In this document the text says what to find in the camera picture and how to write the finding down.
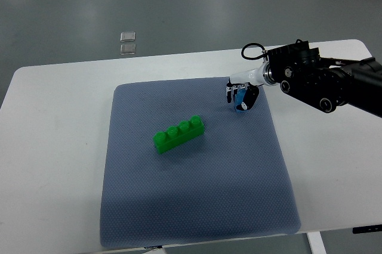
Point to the green four-stud toy block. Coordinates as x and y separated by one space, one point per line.
177 135

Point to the blue toy block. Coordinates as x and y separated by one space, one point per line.
238 100

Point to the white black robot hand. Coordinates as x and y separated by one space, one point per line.
250 81

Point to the blue-grey textured mat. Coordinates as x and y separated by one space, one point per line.
229 182

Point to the metal floor plate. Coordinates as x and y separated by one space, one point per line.
129 48
128 36

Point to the black table control panel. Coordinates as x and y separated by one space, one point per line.
367 229

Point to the lower metal floor plate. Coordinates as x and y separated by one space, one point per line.
129 48

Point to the white table leg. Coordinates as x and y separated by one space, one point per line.
316 243

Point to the upper metal floor plate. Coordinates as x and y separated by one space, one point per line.
128 36

